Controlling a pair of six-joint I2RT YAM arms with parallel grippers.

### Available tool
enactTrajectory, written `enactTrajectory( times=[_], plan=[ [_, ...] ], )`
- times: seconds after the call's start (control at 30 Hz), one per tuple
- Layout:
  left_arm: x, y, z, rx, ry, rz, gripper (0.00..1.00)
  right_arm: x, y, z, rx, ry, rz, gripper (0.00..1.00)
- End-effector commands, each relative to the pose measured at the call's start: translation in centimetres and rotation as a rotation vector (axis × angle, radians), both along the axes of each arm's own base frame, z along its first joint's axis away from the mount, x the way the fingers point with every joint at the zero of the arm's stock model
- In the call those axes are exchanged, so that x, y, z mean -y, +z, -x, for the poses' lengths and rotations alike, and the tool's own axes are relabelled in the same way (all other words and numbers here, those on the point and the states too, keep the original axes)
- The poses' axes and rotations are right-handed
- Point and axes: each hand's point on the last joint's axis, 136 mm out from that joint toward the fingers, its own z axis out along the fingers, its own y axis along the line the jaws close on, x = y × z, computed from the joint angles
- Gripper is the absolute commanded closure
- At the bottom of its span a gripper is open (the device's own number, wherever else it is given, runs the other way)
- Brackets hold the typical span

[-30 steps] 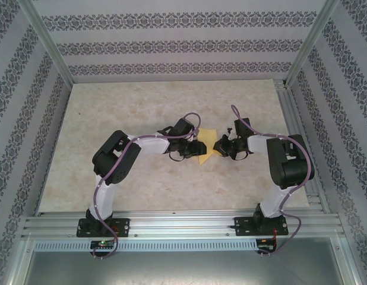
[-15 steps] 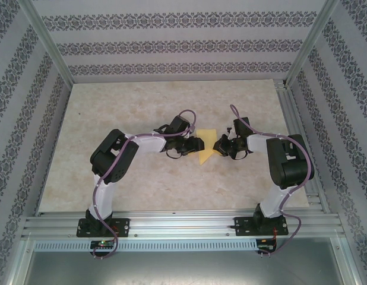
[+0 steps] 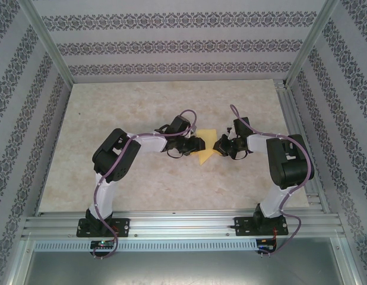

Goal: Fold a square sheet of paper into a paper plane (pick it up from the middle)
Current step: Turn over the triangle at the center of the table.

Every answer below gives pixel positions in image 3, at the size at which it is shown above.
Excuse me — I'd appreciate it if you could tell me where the yellow cloth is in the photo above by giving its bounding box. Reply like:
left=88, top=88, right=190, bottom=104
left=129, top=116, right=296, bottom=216
left=189, top=128, right=219, bottom=166

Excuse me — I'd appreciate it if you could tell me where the black base plate left arm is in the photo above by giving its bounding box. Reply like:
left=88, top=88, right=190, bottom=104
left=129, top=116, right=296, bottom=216
left=78, top=218, right=131, bottom=239

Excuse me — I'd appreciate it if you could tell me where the black base plate right arm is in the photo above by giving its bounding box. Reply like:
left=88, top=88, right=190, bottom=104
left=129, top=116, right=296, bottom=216
left=234, top=216, right=289, bottom=238

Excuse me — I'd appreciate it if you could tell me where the grey sheet metal panel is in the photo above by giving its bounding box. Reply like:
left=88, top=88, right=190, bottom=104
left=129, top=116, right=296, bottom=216
left=23, top=251, right=347, bottom=285

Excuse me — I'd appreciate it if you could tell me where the circuit board with green light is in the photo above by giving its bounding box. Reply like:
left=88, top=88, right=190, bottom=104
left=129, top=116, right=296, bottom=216
left=90, top=240, right=116, bottom=249

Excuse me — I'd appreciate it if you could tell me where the aluminium side rail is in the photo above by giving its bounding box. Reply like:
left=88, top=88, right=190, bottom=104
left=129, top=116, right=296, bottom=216
left=275, top=80, right=330, bottom=213

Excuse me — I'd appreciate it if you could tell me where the aluminium mounting rail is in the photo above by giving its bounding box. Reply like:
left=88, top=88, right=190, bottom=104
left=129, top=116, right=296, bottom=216
left=21, top=209, right=341, bottom=240

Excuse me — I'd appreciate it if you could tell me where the white slotted cable duct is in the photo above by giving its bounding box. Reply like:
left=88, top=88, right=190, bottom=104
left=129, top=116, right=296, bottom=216
left=33, top=239, right=258, bottom=252

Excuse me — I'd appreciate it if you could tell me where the aluminium frame post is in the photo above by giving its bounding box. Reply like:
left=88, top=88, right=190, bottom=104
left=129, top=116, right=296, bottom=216
left=286, top=0, right=340, bottom=88
left=18, top=0, right=74, bottom=86

